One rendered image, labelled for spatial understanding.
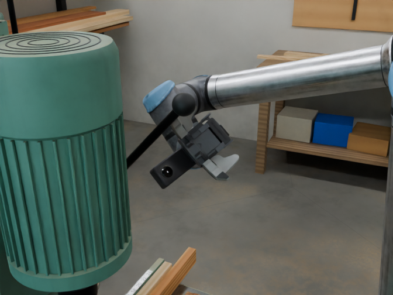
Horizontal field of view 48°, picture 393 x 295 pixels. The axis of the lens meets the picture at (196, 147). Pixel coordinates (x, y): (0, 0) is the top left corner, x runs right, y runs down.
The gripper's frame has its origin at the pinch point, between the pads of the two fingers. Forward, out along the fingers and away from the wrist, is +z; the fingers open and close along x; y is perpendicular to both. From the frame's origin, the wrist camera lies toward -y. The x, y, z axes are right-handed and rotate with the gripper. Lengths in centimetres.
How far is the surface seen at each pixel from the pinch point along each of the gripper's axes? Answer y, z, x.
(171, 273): -20.3, -26.2, 18.0
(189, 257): -15.4, -31.0, 18.8
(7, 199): -23.7, 19.5, -9.9
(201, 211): -5, -224, 34
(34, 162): -17.5, 23.8, -10.5
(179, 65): 67, -331, -70
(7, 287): -36.0, 5.8, -2.2
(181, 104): 1.1, 13.4, -5.9
